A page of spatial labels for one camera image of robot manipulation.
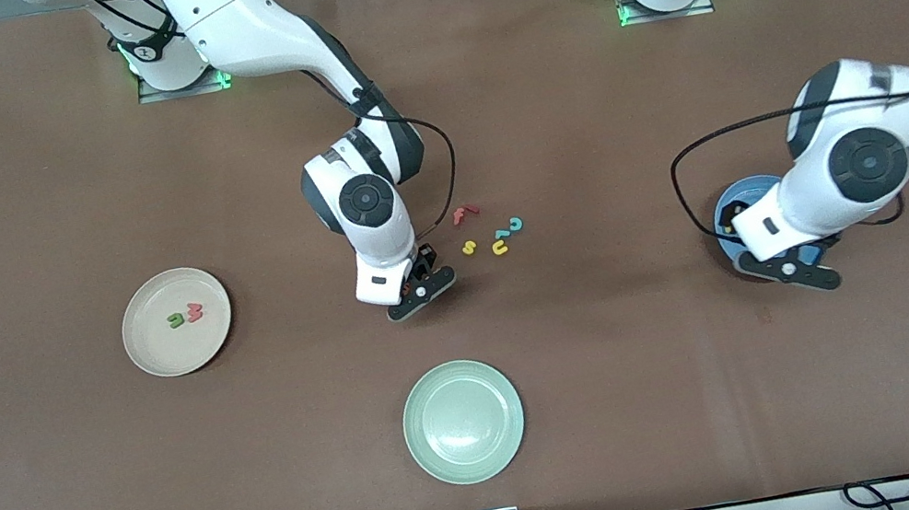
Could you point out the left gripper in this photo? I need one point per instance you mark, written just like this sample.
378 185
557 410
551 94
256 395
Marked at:
729 217

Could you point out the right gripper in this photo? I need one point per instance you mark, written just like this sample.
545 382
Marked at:
424 258

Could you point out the pink foam letter w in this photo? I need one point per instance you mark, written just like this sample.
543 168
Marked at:
193 312

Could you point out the green foam letter n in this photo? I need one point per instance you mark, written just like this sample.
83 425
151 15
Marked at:
174 320

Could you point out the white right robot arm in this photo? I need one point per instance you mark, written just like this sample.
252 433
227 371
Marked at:
236 22

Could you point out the blue plate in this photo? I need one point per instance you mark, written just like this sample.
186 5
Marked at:
756 188

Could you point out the yellow foam letter s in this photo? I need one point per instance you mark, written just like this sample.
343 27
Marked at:
468 247

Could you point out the red foam letter f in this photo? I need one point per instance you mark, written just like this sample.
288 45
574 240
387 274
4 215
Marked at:
458 218

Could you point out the dark red foam letter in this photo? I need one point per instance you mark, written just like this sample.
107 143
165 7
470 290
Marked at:
472 210

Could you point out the yellow foam letter u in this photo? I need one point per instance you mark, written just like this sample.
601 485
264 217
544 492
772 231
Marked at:
499 250

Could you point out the teal foam letter l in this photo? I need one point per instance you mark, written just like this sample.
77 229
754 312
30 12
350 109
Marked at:
501 234

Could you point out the teal foam letter c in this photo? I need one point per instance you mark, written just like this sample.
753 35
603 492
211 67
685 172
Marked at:
516 224

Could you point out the pale green plate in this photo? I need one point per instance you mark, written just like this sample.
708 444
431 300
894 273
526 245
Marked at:
463 422

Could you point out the beige brown plate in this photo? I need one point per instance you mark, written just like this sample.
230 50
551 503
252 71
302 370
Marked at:
179 336

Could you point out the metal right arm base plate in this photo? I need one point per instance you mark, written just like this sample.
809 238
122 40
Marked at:
187 90

